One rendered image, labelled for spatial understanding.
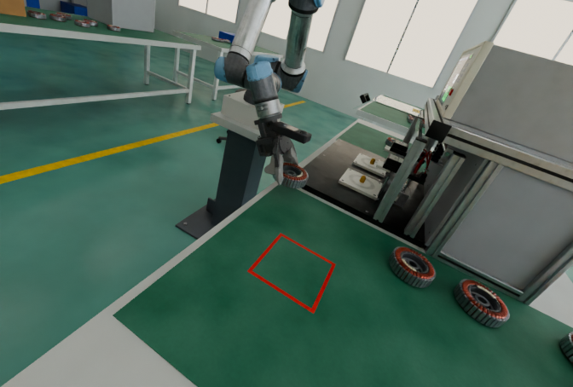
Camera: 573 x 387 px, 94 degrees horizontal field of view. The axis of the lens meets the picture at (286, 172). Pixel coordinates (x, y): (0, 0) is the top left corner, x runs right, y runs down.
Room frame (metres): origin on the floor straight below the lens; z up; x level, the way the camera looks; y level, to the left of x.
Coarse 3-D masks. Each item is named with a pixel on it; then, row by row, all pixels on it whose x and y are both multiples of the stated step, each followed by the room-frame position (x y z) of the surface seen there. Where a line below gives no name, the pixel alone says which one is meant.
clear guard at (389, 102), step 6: (378, 96) 1.24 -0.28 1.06; (384, 96) 1.30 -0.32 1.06; (366, 102) 1.10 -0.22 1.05; (378, 102) 1.09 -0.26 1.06; (384, 102) 1.12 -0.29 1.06; (390, 102) 1.17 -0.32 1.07; (396, 102) 1.24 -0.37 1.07; (354, 108) 1.11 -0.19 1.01; (396, 108) 1.07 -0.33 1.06; (402, 108) 1.11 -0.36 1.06; (408, 108) 1.17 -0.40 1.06; (414, 108) 1.22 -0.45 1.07; (414, 114) 1.06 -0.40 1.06; (420, 114) 1.11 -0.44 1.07
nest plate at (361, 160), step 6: (360, 156) 1.23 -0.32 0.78; (366, 156) 1.26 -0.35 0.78; (354, 162) 1.13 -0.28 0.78; (360, 162) 1.15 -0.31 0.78; (366, 162) 1.18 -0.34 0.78; (366, 168) 1.12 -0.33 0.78; (372, 168) 1.13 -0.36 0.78; (378, 168) 1.15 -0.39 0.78; (378, 174) 1.10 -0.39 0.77; (384, 174) 1.10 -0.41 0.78
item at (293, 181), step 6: (288, 168) 0.79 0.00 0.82; (294, 168) 0.79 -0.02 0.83; (300, 168) 0.79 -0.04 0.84; (288, 174) 0.75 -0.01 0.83; (294, 174) 0.76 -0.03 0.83; (300, 174) 0.77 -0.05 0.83; (306, 174) 0.76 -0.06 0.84; (276, 180) 0.72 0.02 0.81; (288, 180) 0.70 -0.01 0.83; (294, 180) 0.71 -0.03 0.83; (300, 180) 0.72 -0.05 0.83; (306, 180) 0.74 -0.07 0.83; (288, 186) 0.70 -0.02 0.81; (294, 186) 0.71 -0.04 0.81; (300, 186) 0.72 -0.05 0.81
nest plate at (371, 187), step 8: (344, 176) 0.95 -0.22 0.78; (352, 176) 0.97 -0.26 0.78; (360, 176) 0.99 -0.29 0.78; (344, 184) 0.90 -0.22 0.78; (352, 184) 0.90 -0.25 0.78; (360, 184) 0.92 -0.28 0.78; (368, 184) 0.95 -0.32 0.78; (376, 184) 0.97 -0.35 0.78; (360, 192) 0.88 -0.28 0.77; (368, 192) 0.88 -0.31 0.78; (376, 192) 0.90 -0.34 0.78
